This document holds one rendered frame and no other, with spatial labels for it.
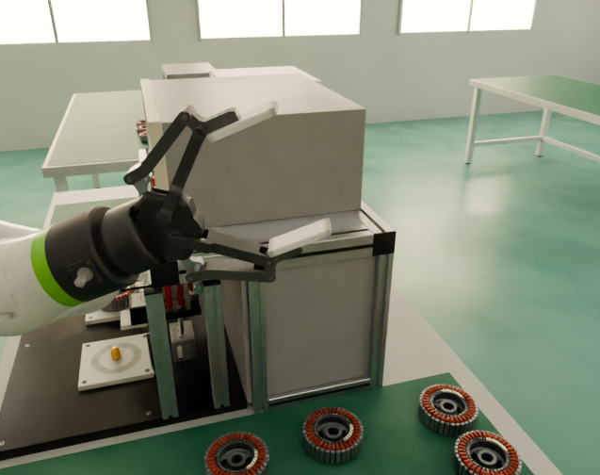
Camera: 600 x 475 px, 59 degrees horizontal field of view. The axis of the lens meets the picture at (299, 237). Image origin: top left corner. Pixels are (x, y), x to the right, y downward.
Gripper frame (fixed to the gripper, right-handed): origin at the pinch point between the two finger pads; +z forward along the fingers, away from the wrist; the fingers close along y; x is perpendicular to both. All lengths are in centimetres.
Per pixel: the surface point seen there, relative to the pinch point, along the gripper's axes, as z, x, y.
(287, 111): -4.2, 45.0, -4.5
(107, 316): -67, 56, -36
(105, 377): -61, 34, -38
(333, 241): -4.5, 33.2, -26.3
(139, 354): -56, 41, -40
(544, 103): 128, 332, -138
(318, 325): -14, 33, -42
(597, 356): 67, 137, -183
